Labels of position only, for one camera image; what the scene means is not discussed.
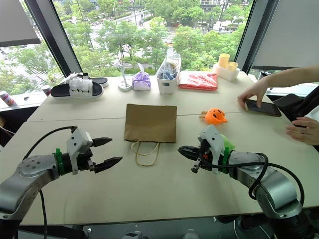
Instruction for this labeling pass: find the white and pink can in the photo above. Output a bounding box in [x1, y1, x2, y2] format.
[0, 90, 18, 108]

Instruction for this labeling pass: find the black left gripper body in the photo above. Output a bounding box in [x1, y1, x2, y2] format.
[78, 146, 97, 173]

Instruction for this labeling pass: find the orange plush toy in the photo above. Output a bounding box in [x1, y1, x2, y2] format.
[199, 107, 228, 125]

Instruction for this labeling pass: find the person's right hand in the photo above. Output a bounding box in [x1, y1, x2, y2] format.
[237, 79, 269, 110]

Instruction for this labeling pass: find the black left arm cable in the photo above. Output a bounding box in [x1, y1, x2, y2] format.
[23, 125, 78, 239]

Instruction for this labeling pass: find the green right wrist clamp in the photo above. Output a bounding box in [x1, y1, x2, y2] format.
[221, 147, 230, 175]

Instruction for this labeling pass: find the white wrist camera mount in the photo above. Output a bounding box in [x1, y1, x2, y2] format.
[66, 127, 93, 176]
[197, 124, 225, 175]

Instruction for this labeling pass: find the brown paper bag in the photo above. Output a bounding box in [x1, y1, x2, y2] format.
[123, 103, 178, 167]

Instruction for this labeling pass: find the purple pouch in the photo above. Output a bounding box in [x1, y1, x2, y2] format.
[132, 62, 152, 91]

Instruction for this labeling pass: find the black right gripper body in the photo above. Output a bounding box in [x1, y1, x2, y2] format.
[198, 140, 219, 173]

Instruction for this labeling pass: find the black and white sandal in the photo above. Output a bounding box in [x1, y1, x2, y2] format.
[65, 72, 109, 88]
[50, 78, 104, 100]

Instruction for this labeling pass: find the white desk stand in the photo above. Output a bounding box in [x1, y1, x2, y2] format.
[117, 63, 133, 91]

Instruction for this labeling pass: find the grey roller blind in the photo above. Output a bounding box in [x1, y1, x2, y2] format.
[250, 0, 319, 71]
[0, 0, 42, 48]

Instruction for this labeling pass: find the green left wrist clamp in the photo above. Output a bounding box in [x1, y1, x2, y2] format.
[55, 148, 65, 176]

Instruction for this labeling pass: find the green wrist clamp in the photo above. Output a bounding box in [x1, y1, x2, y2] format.
[221, 147, 230, 175]
[55, 148, 65, 176]

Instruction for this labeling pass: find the red plastic packet stack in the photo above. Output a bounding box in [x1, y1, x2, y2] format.
[178, 70, 219, 92]

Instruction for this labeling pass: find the green toy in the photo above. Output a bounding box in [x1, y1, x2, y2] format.
[220, 134, 236, 151]

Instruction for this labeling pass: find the person's left hand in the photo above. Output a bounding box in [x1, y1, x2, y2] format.
[285, 117, 319, 146]

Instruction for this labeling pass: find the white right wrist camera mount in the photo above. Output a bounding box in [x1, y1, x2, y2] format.
[197, 124, 225, 175]

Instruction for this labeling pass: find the dark tumbler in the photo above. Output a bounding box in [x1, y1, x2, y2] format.
[257, 70, 271, 81]

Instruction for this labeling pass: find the white plastic tray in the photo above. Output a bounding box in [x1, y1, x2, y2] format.
[212, 62, 241, 82]

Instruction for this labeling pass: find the black smartphone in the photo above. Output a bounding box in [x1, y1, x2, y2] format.
[243, 98, 283, 118]

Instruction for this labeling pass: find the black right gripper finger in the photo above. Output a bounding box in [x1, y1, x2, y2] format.
[177, 146, 200, 162]
[191, 160, 202, 174]

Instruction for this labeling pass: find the white basket with plastic bags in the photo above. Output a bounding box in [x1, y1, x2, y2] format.
[156, 53, 181, 95]

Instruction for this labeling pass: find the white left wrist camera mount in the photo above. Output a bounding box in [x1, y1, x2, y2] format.
[66, 127, 93, 176]

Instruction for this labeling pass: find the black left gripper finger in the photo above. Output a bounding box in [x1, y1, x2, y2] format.
[94, 156, 123, 174]
[92, 137, 113, 149]

